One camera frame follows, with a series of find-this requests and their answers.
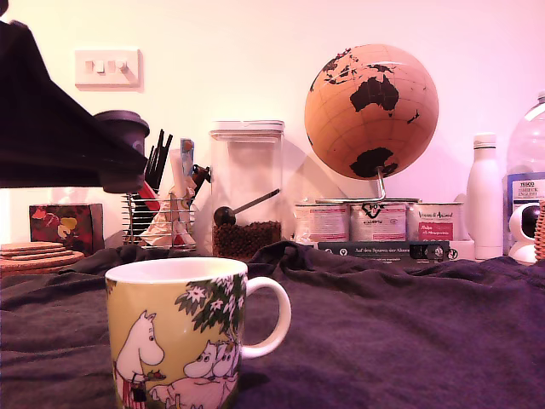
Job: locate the dark grey coffee capsule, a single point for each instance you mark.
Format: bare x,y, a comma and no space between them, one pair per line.
123,123

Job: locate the black coffee scoop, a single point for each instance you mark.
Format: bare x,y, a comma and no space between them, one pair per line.
224,216

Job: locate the coffee beans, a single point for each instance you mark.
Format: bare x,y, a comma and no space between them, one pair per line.
251,238

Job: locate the white tissue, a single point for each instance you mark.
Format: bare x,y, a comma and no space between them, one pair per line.
70,196

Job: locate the floral tissue box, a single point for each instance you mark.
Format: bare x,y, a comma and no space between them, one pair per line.
81,228

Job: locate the black chopstick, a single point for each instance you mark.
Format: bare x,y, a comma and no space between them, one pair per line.
157,153
165,155
150,155

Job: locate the square cork coaster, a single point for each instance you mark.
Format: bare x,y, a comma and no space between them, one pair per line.
30,245
47,254

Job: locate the red packet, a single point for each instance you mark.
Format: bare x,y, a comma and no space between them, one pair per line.
150,198

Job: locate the round cork trivet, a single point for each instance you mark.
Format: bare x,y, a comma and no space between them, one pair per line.
42,266

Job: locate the white paper sachet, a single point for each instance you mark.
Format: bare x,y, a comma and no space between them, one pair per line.
178,170

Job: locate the blue and orange packet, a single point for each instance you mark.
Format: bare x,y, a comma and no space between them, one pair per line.
187,155

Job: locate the crumpled white paper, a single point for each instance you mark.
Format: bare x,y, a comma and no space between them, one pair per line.
164,221

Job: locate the clear jar with white lid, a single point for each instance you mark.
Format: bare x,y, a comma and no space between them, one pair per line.
247,170

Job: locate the cartoon print ceramic mug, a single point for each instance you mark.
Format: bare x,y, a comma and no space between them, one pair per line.
170,324

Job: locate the tin with pink label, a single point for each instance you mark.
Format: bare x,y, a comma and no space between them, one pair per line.
323,221

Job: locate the cork globe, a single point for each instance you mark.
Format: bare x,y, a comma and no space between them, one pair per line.
370,136

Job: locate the metal globe stand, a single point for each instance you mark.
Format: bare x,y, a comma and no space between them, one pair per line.
382,187

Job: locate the dark green book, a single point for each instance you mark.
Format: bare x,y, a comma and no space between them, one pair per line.
366,251

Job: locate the tin with black logo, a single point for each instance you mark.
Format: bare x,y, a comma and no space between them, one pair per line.
379,223

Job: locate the dark blue cloth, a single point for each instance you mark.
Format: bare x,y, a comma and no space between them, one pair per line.
383,332

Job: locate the tin with script lettering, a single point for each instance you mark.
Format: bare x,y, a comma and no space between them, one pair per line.
436,221

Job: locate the white metal bottle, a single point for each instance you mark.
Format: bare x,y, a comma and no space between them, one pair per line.
485,191

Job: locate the large clear water bottle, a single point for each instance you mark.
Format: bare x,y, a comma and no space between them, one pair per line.
528,140

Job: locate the wicker basket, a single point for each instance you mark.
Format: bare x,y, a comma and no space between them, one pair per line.
541,230

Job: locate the white wall switch plate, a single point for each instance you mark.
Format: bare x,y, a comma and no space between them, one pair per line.
108,78

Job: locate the small white round camera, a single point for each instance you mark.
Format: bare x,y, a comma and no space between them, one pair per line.
521,221

